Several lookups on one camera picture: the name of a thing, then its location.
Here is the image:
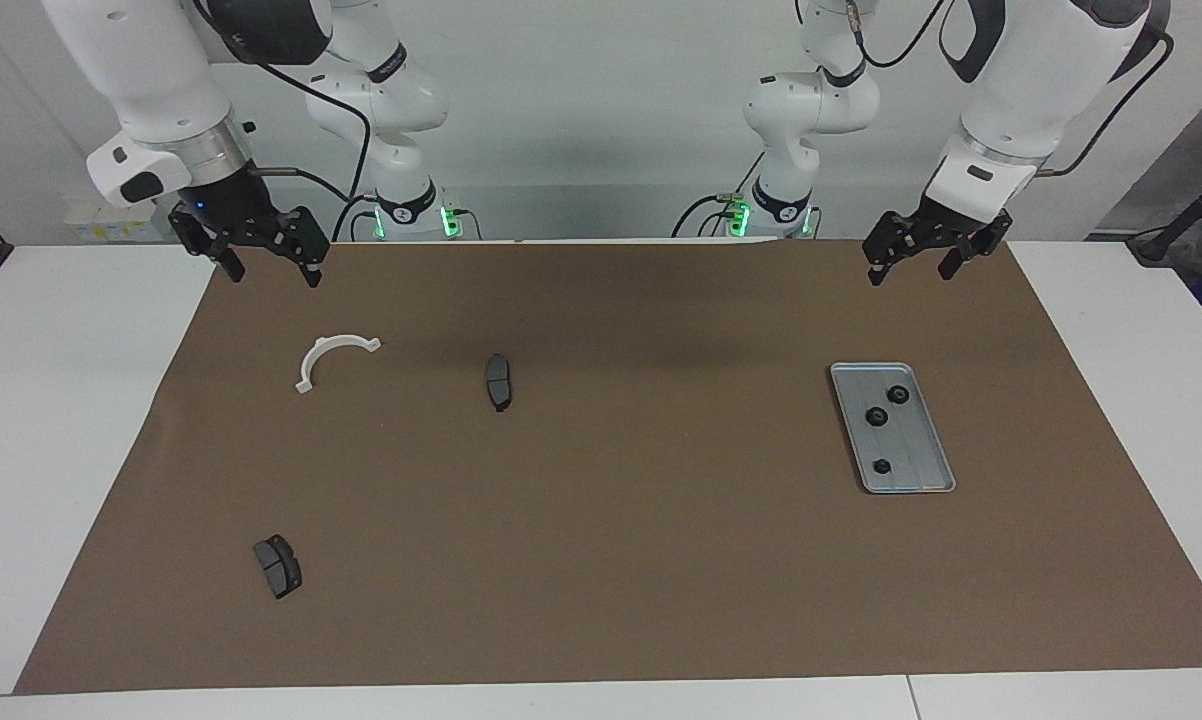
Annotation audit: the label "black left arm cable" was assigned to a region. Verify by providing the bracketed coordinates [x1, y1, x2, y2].
[846, 0, 1177, 179]

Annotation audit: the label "stacked grey brake pads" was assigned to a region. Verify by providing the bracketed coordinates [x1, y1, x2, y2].
[253, 534, 303, 600]

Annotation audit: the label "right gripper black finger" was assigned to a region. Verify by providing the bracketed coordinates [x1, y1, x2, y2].
[167, 208, 247, 286]
[266, 206, 335, 291]

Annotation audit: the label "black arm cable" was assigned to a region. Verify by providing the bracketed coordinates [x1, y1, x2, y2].
[191, 0, 374, 213]
[846, 0, 1177, 179]

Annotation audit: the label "black stand pole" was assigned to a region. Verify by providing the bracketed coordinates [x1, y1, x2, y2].
[1126, 160, 1202, 267]

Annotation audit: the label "single grey brake pad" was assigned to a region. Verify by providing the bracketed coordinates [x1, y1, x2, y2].
[485, 353, 515, 413]

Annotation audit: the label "silver metal tray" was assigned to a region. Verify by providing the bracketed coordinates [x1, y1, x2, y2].
[829, 362, 958, 495]

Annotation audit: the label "white curved plastic bracket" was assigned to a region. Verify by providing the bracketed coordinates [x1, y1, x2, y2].
[295, 335, 383, 395]

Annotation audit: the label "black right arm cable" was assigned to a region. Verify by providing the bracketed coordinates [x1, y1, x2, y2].
[191, 0, 374, 213]

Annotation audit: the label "black base cable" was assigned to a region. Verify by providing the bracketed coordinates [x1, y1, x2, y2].
[333, 195, 380, 243]
[671, 192, 738, 239]

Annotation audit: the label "white wall socket box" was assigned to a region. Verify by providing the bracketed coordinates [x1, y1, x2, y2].
[64, 194, 178, 244]

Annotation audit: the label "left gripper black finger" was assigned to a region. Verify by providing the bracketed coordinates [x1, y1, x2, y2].
[862, 210, 925, 288]
[937, 212, 1015, 282]

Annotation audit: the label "brown table mat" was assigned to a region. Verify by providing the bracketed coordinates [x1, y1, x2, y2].
[13, 238, 1202, 696]

